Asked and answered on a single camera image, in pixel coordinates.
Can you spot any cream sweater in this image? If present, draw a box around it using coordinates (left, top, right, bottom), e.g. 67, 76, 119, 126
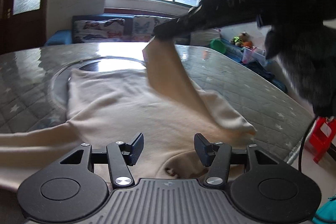
1, 39, 256, 192

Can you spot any dark clothes pile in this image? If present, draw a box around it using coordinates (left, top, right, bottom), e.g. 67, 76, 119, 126
245, 60, 288, 94

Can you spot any grey gloved right hand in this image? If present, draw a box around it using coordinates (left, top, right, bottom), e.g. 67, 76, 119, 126
264, 24, 335, 117

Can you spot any grey pillow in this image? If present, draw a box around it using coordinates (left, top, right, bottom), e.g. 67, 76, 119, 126
190, 29, 221, 47

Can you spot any green plastic bowl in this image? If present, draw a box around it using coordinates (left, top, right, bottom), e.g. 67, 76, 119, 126
210, 39, 227, 55

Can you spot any right butterfly cushion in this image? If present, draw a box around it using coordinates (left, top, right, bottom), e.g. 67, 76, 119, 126
131, 15, 171, 42

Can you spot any butterfly cushion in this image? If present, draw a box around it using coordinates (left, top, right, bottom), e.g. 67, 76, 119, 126
131, 15, 171, 42
73, 18, 125, 43

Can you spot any plush toy bear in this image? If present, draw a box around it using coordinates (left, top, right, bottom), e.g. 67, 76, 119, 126
230, 32, 253, 49

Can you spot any clear plastic bag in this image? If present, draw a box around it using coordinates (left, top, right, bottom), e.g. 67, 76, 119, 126
241, 48, 266, 66

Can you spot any quilted grey star table cover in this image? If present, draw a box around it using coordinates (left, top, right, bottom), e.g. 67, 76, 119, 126
1, 42, 311, 163

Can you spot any left butterfly cushion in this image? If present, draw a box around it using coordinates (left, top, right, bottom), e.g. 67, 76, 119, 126
73, 18, 125, 43

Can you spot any blue sofa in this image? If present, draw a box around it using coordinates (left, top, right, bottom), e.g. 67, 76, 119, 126
45, 14, 170, 46

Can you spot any red plastic stool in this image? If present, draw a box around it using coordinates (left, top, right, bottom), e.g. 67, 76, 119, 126
309, 117, 335, 164

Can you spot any teal garment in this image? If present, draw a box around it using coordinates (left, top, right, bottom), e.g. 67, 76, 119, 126
312, 196, 336, 224

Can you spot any black cable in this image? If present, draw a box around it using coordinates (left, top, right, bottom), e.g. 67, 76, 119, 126
297, 116, 320, 172

